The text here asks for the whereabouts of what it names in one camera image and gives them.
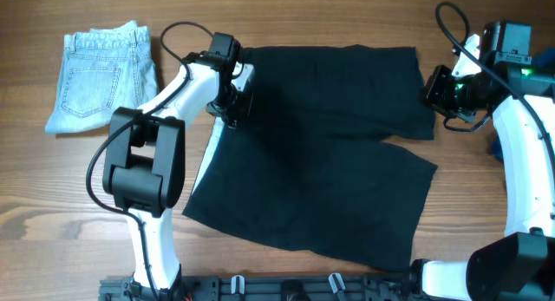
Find black shorts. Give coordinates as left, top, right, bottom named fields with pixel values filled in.
left=183, top=45, right=436, bottom=272

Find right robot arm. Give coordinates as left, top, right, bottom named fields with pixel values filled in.
left=419, top=21, right=554, bottom=300

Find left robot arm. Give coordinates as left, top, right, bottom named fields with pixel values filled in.
left=102, top=33, right=254, bottom=300

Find blue clothes pile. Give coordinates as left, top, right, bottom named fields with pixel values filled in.
left=489, top=47, right=555, bottom=163

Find folded light blue jeans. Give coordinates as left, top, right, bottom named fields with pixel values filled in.
left=45, top=20, right=159, bottom=134

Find black aluminium base frame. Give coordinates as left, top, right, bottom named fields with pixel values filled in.
left=98, top=272, right=417, bottom=301

